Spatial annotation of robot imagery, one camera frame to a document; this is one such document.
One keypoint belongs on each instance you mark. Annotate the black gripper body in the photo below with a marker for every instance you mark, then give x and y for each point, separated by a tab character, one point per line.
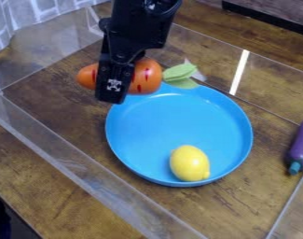
137	27

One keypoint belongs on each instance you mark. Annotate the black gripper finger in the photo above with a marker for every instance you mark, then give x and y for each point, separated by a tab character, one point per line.
113	81

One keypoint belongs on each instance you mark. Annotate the orange toy carrot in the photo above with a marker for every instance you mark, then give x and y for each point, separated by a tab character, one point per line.
149	76

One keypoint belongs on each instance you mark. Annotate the blue round tray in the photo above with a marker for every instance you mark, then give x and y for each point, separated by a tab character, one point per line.
152	124

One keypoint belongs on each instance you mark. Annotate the dark bar in background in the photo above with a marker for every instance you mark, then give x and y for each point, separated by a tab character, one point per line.
280	22

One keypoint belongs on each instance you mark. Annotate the yellow toy lemon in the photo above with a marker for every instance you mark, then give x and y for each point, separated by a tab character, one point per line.
190	164

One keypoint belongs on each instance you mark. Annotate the purple toy eggplant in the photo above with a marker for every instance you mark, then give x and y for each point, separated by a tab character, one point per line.
297	153

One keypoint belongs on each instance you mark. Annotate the clear acrylic enclosure wall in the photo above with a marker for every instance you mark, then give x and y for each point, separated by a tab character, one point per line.
64	180

